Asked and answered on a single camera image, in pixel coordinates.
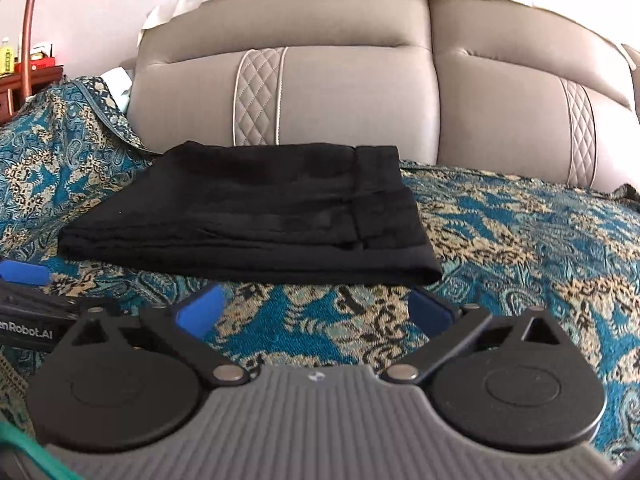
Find white pillow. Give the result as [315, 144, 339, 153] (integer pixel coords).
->
[99, 66, 135, 112]

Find red box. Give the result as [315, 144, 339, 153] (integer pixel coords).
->
[14, 56, 57, 75]

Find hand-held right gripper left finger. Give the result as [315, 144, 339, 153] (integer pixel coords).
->
[70, 284, 250, 387]

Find blue paisley patterned blanket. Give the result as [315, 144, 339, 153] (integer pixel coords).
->
[0, 75, 640, 467]

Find green cable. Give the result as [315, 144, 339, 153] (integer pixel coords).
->
[0, 419, 73, 480]

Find curved wooden stand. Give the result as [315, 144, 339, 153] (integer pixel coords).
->
[16, 0, 47, 102]

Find yellow bottle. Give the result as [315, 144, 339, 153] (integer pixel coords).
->
[0, 36, 17, 77]

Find black pants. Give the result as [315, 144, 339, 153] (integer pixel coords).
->
[57, 141, 444, 287]

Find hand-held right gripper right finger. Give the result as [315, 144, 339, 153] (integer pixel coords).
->
[381, 287, 567, 387]

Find grey padded leather headboard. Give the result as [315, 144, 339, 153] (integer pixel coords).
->
[134, 0, 640, 196]

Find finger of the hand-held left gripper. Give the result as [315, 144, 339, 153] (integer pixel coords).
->
[0, 259, 77, 319]

